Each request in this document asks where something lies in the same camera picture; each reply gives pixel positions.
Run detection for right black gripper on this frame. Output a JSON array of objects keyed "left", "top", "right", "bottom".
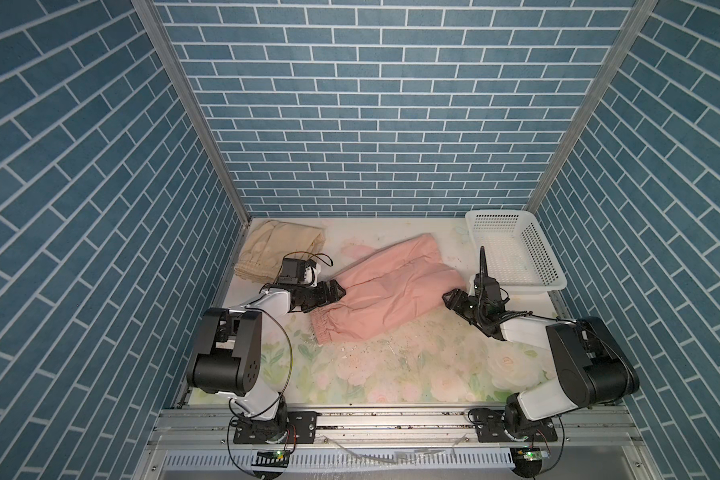
[{"left": 442, "top": 287, "right": 486, "bottom": 325}]

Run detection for white plastic basket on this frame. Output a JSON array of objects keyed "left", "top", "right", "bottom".
[{"left": 465, "top": 209, "right": 567, "bottom": 294}]

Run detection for beige shorts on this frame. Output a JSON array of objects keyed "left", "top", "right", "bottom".
[{"left": 234, "top": 220, "right": 325, "bottom": 284}]

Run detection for pink shorts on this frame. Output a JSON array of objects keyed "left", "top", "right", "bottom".
[{"left": 309, "top": 234, "right": 466, "bottom": 344}]

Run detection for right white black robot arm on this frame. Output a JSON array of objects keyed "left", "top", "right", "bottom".
[{"left": 442, "top": 273, "right": 640, "bottom": 441}]

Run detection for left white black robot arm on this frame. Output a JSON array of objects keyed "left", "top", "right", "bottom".
[{"left": 186, "top": 280, "right": 346, "bottom": 422}]

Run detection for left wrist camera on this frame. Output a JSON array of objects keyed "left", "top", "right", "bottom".
[{"left": 275, "top": 258, "right": 319, "bottom": 286}]

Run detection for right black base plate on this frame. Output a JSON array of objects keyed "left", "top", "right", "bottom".
[{"left": 467, "top": 408, "right": 558, "bottom": 443}]

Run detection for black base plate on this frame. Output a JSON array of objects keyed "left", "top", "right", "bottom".
[
  {"left": 467, "top": 408, "right": 558, "bottom": 443},
  {"left": 232, "top": 411, "right": 318, "bottom": 446}
]

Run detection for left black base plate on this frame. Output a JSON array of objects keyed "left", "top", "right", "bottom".
[{"left": 232, "top": 411, "right": 318, "bottom": 446}]

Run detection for aluminium front rail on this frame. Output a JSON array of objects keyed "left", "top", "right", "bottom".
[{"left": 135, "top": 404, "right": 660, "bottom": 479}]

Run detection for left aluminium corner post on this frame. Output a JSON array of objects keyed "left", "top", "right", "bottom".
[{"left": 130, "top": 0, "right": 252, "bottom": 227}]

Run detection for aluminium corner post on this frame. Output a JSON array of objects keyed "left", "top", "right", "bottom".
[
  {"left": 524, "top": 0, "right": 658, "bottom": 214},
  {"left": 130, "top": 0, "right": 252, "bottom": 227}
]

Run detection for right aluminium corner post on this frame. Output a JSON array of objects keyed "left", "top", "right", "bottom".
[{"left": 524, "top": 0, "right": 658, "bottom": 214}]

